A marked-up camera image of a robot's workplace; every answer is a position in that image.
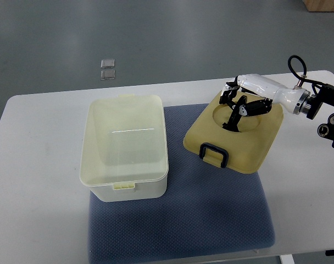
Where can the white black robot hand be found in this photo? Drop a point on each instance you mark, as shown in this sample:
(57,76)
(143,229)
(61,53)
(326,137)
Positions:
(271,92)

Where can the yellow box lid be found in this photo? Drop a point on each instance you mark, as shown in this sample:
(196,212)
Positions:
(246,148)

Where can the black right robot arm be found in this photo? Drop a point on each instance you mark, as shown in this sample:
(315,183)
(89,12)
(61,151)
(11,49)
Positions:
(322,94)

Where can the white storage box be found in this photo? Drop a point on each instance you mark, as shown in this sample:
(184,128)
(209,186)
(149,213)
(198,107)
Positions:
(124,152)

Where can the wooden crate corner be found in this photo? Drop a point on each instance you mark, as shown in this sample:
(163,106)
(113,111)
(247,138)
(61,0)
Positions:
(319,5)

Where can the blue grey cushion mat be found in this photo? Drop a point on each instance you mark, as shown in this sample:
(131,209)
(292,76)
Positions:
(205,210)

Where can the upper metal floor plate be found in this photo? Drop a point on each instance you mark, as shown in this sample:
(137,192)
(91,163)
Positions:
(107,63)

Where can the white table leg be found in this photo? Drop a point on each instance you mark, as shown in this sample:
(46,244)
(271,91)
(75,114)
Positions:
(287,259)

